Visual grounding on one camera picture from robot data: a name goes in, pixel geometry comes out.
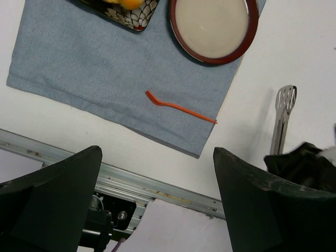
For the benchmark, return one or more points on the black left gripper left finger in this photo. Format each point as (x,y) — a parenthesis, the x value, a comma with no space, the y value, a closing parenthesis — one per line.
(46,209)

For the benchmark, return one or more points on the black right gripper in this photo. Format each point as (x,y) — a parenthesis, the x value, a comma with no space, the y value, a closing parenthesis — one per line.
(303,166)

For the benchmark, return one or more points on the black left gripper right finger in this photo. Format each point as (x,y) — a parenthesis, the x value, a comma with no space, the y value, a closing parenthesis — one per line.
(267,213)

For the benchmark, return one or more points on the metal tongs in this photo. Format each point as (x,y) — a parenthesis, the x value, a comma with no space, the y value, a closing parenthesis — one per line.
(285,102)

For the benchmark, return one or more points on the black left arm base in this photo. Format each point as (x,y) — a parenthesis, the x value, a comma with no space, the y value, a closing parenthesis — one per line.
(105,214)

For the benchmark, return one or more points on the round orange bread roll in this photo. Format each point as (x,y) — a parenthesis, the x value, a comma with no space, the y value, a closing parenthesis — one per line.
(126,4)

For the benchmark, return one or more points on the blue cloth placemat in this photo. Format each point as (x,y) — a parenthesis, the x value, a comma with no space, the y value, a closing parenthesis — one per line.
(67,53)

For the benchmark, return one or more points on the red rimmed round plate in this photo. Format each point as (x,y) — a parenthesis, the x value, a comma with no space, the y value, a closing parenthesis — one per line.
(214,32)

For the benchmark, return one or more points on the black patterned square tray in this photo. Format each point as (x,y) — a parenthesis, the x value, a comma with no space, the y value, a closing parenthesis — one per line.
(136,20)

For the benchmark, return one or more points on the aluminium table frame rail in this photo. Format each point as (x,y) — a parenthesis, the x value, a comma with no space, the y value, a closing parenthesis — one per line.
(117,182)

